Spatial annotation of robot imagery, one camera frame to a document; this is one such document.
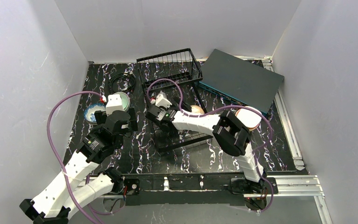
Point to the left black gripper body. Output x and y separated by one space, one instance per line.
132 114

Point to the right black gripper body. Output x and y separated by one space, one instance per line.
152 114

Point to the beige ceramic bowl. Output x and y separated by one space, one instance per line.
197 109

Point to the green lined ceramic bowl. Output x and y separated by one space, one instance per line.
126 101

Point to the black wire dish rack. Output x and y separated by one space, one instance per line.
163 72

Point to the blue white patterned bowl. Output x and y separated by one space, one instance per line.
89 113

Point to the orange bowl white inside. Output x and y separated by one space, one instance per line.
250 119

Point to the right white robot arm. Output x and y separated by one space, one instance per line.
231 130

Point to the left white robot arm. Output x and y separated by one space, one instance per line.
62 198

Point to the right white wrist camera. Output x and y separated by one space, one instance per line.
162 101

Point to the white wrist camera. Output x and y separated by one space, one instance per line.
114 103
162 101

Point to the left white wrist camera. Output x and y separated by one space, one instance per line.
114 103

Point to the grey teal network switch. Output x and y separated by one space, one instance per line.
239 81

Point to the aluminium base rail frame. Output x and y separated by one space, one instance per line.
215 188

